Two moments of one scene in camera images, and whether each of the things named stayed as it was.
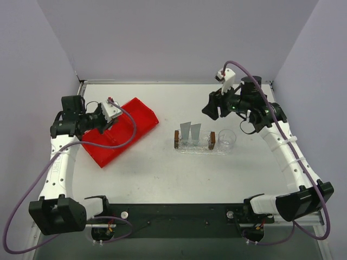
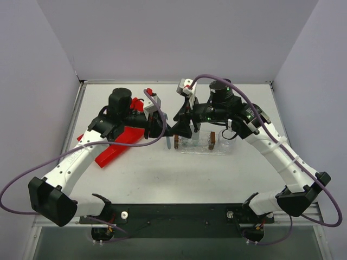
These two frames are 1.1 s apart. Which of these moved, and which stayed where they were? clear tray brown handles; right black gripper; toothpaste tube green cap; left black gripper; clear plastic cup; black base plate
Moved: left black gripper; right black gripper
Stayed: toothpaste tube green cap; clear tray brown handles; black base plate; clear plastic cup
